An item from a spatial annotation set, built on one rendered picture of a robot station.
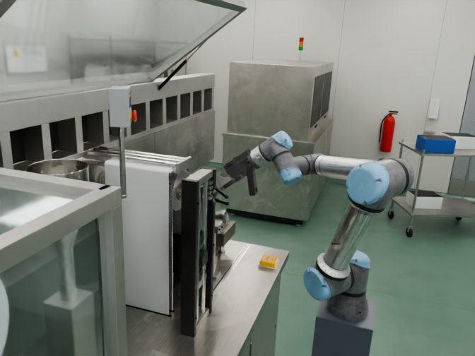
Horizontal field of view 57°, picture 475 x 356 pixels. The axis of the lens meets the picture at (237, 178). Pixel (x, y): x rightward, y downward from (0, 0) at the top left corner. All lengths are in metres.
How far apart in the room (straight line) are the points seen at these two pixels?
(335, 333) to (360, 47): 4.77
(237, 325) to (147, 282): 0.35
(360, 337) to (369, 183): 0.63
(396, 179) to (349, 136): 4.86
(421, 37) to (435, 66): 0.40
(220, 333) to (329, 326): 0.40
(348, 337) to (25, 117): 1.28
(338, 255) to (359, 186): 0.27
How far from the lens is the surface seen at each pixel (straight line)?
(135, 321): 1.62
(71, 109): 1.52
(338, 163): 1.56
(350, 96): 6.09
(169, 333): 1.55
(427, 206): 4.96
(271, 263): 1.94
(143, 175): 1.45
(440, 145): 4.68
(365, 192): 1.28
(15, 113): 1.35
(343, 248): 1.43
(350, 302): 1.67
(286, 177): 1.56
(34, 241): 0.60
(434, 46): 6.07
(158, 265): 1.55
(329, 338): 1.72
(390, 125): 5.95
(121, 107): 1.17
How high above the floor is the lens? 1.83
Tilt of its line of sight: 17 degrees down
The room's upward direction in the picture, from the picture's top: 3 degrees clockwise
